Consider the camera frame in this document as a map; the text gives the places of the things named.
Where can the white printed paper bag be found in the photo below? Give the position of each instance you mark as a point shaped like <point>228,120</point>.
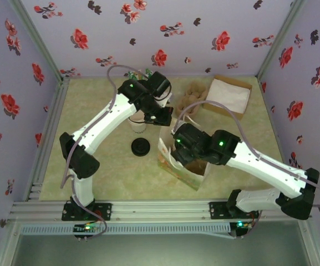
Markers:
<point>188,181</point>

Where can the aluminium frame post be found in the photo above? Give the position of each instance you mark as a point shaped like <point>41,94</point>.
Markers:
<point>313,252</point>
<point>3,256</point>
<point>279,38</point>
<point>37,38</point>

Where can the aluminium side rail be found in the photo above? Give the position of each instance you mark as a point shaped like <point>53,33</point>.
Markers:
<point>57,105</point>

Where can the black plastic cup lid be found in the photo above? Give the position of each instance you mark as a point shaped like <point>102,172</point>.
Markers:
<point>141,147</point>

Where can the white paper napkin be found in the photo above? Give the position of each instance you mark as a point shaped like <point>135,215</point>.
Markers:
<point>229,92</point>

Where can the brown cardboard napkin tray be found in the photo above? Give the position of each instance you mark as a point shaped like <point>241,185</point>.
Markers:
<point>209,106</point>

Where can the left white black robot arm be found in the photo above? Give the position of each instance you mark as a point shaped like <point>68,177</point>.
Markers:
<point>104,122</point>

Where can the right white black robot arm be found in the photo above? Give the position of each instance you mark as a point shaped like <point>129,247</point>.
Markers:
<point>265,169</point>

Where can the green white sugar stick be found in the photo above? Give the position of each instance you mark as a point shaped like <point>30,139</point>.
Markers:
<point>132,74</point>
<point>148,72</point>

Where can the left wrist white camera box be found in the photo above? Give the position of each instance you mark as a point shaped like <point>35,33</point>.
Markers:
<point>166,101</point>

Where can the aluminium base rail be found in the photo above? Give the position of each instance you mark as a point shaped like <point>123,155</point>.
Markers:
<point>159,210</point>

